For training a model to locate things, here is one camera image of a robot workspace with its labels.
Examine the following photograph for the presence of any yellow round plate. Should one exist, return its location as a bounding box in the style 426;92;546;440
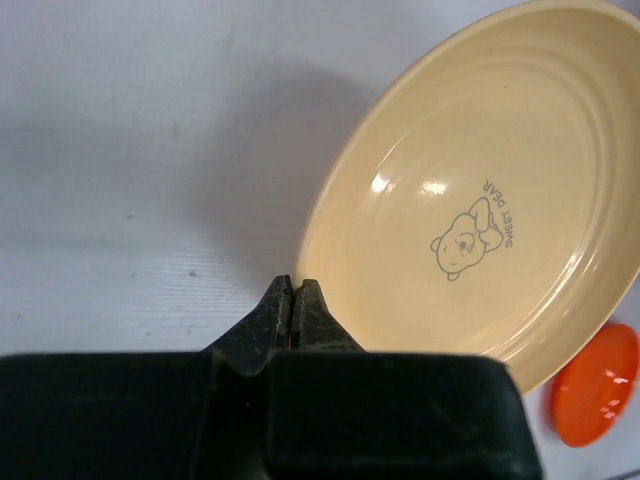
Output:
294;1;639;393

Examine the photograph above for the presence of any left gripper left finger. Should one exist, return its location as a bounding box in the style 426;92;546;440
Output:
1;275;293;479

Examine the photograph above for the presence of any small orange round plate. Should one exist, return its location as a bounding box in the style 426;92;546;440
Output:
550;323;639;448

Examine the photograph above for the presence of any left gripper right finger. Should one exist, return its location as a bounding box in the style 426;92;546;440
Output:
264;278;544;480

